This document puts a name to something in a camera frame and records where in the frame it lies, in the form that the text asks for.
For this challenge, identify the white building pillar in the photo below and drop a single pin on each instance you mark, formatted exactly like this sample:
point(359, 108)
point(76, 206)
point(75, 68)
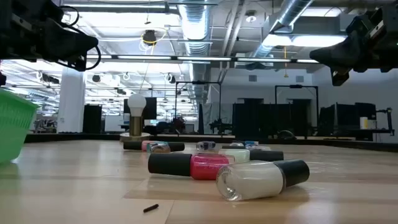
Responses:
point(71, 102)

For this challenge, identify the long ceiling light strip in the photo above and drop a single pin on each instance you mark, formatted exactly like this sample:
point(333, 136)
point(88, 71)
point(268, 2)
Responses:
point(202, 58)

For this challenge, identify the light pink nail polish bottle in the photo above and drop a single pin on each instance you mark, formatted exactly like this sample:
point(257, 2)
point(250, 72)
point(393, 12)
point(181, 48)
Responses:
point(132, 145)

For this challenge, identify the brass lamp with white bulb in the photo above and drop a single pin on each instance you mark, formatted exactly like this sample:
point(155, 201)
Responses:
point(136, 124)

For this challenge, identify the blue nail polish bottle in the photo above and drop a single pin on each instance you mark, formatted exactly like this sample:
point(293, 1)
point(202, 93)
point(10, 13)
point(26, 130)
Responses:
point(250, 143)

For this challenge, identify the black aluminium rig frame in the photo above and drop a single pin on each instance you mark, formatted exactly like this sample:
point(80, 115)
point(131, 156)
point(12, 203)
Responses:
point(77, 137)

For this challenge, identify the small black stick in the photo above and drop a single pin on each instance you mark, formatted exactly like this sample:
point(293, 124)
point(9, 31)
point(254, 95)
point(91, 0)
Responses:
point(150, 208)

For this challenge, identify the black equipment desk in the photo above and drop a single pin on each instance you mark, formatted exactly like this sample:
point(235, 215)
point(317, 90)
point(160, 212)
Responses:
point(342, 118)

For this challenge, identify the black screen panel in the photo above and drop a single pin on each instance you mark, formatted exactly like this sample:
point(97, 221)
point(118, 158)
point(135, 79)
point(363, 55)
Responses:
point(150, 109)

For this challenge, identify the green plastic basket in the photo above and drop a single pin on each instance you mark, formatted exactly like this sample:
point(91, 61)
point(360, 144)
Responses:
point(14, 124)

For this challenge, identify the black cabinet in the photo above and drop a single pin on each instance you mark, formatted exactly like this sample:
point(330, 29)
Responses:
point(92, 119)

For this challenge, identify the white nail polish bottle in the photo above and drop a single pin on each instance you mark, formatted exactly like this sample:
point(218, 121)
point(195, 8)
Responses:
point(252, 180)

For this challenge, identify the black stand frame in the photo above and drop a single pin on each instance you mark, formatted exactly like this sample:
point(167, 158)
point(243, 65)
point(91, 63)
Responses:
point(199, 82)
point(295, 86)

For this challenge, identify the silver ventilation duct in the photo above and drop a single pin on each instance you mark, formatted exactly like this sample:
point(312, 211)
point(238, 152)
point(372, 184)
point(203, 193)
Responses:
point(292, 9)
point(194, 25)

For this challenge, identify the black partition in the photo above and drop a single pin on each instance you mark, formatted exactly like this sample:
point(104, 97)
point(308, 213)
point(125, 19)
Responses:
point(264, 121)

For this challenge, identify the pink glitter nail polish bottle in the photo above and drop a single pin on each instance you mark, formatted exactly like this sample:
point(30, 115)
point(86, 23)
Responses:
point(205, 166)

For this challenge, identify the white roll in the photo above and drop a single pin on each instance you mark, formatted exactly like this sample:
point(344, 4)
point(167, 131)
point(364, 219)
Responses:
point(363, 123)

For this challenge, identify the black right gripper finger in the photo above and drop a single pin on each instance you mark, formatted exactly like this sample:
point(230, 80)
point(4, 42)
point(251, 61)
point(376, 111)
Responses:
point(339, 76)
point(342, 53)

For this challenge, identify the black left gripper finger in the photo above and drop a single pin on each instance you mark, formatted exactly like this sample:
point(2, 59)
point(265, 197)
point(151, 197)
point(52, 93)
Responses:
point(77, 63)
point(71, 43)

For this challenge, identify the mint green nail polish bottle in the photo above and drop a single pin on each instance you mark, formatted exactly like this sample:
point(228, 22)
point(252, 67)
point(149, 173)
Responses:
point(233, 154)

